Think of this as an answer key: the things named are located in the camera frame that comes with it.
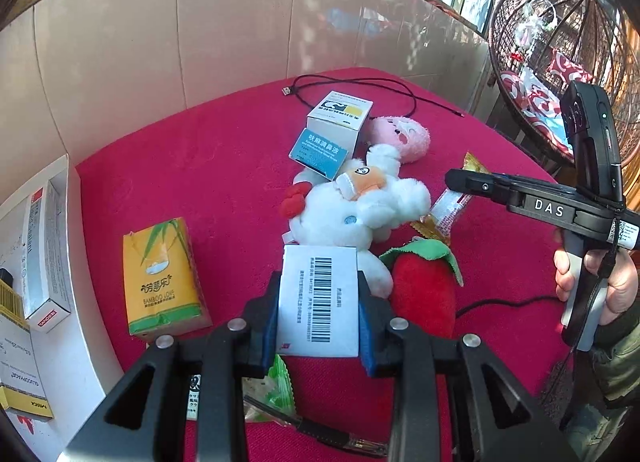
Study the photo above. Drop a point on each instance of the gold-edged snack wrapper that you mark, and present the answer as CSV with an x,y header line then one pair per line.
x,y
445,207

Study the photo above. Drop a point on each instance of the white plush toy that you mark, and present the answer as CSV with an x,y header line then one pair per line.
x,y
340,212

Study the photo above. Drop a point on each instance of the red strawberry plush toy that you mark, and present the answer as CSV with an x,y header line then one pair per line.
x,y
425,287

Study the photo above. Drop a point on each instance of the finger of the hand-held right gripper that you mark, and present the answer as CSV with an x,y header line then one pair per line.
x,y
475,184

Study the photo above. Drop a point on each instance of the green snack packet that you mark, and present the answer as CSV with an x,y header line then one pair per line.
x,y
275,387

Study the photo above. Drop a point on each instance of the white printed packet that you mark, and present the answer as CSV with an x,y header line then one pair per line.
x,y
195,397

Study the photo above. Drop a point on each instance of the white barcode label box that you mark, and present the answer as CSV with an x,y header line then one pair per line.
x,y
317,302

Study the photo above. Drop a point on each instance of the person's right forearm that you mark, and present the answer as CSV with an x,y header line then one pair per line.
x,y
625,357

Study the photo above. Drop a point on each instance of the white tray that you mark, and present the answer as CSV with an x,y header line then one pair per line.
x,y
92,357

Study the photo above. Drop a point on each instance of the red patterned pillow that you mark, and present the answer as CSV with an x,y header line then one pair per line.
x,y
570,67

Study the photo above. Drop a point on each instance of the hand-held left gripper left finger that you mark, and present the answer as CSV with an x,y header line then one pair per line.
x,y
270,332

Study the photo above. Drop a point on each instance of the wicker hanging chair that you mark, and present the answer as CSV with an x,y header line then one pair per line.
x,y
525,135

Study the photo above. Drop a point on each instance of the pink plush toy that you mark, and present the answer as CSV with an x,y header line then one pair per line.
x,y
400,137

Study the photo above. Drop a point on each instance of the yellow tissue pack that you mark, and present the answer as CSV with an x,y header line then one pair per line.
x,y
165,282

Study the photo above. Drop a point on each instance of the yellow and white medicine box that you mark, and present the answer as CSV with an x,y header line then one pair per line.
x,y
20,372

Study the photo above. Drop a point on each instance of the long white sealant box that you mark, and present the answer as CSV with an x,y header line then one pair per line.
x,y
45,262

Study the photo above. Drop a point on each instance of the black pen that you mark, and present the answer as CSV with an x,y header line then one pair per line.
x,y
325,434

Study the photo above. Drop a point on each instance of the red cloth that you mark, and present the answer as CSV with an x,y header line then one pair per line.
x,y
200,167

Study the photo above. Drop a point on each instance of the person's right hand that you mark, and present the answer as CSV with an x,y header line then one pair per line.
x,y
625,287

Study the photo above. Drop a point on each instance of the person's green clothing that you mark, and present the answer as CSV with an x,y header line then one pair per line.
x,y
595,432

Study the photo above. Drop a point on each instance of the blue label medicine box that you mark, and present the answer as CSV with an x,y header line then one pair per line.
x,y
320,152

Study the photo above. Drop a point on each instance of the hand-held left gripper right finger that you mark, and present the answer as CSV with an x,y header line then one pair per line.
x,y
365,342

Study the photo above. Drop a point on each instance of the red patterned seat cushion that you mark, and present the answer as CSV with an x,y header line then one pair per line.
x,y
530,102

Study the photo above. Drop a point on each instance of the white box with yellow-grey label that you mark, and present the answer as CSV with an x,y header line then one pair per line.
x,y
340,107

